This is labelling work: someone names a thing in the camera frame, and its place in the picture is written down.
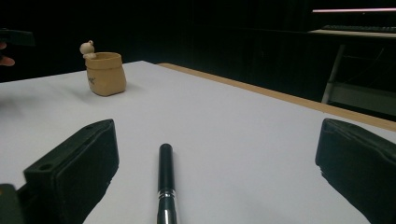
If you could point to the monitor with lit strip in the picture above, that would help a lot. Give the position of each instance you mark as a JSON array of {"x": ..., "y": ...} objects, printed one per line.
[{"x": 351, "y": 10}]

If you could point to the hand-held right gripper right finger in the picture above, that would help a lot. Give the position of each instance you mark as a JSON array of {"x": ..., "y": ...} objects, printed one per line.
[{"x": 361, "y": 168}]

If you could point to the white background desk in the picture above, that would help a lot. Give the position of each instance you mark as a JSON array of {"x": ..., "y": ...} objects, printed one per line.
[{"x": 361, "y": 96}]

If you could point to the black keyboard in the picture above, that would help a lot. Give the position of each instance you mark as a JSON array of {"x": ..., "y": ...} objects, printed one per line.
[{"x": 358, "y": 28}]

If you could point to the tan pen holder with bear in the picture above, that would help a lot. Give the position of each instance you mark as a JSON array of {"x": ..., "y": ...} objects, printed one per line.
[{"x": 106, "y": 77}]

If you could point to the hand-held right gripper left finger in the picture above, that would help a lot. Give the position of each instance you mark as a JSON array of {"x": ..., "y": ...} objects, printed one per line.
[{"x": 77, "y": 168}]

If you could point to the black pen with silver band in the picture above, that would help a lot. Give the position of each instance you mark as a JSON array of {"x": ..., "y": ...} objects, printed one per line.
[{"x": 165, "y": 168}]

